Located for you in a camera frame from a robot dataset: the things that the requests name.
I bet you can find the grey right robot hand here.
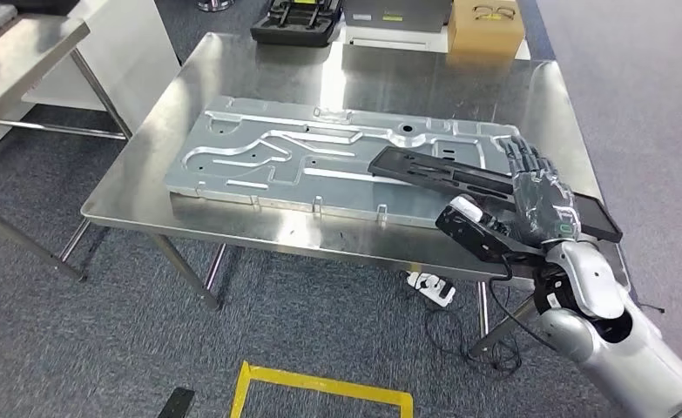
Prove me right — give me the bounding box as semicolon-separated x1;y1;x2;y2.
499;135;583;246

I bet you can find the black plastic panel part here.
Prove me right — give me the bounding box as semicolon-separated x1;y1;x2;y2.
367;145;625;244

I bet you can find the stainless steel workbench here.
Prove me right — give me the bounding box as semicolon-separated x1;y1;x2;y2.
60;31;633;359

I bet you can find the white power strip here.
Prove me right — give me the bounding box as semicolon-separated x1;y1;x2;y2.
407;271;457;308

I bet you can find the brown cardboard box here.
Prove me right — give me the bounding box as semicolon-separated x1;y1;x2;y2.
448;0;526;59

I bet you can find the white flat board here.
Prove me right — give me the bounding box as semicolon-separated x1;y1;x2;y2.
340;23;532;61

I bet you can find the grey flat box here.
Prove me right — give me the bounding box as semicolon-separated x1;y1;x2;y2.
343;0;454;34

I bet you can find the stamped silver sheet metal panel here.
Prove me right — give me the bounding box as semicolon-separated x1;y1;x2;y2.
163;95;521;231

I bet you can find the black moulded tool case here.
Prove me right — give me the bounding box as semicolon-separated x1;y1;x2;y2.
250;0;345;49

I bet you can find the yellow floor tape square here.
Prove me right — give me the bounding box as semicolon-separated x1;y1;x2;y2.
229;361;415;418

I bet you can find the black left robot foot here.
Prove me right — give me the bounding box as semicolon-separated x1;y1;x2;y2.
157;388;196;418

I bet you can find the stainless steel side table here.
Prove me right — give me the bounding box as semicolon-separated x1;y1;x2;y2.
0;0;134;284

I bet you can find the pale wrist camera on bracket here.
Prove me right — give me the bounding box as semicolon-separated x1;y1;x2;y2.
436;194;550;267

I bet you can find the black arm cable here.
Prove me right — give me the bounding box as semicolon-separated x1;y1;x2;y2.
487;253;557;353

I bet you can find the black floor cable tangle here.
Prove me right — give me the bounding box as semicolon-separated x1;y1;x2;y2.
423;288;523;374

